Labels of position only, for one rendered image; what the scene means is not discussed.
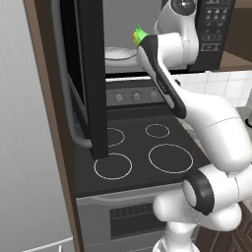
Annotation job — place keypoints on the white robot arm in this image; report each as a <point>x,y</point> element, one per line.
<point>220,131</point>

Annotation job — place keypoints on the black microwave door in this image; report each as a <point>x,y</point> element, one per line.
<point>90,65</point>

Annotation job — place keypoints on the yellow corn with green husk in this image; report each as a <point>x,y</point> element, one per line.
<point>139,34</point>

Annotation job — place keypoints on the black microwave oven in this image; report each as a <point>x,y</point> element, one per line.
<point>215,29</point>

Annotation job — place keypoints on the black hob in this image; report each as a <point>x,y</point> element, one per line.
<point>138,147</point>

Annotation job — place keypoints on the grey hob knob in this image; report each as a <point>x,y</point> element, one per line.
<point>119,97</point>
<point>136,96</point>
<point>153,95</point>

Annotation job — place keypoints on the brown tall side panel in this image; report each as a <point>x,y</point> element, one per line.
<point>60,157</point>

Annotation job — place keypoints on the white plate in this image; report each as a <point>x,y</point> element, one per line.
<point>118,53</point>

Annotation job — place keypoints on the grey fridge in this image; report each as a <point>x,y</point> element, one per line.
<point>29,131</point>

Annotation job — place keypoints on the grey oven door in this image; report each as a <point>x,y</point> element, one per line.
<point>98,226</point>

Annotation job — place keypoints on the dark wood base cupboard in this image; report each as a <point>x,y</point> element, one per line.
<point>229,238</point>

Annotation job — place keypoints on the brown wall cupboard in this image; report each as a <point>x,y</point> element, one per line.
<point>238,39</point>

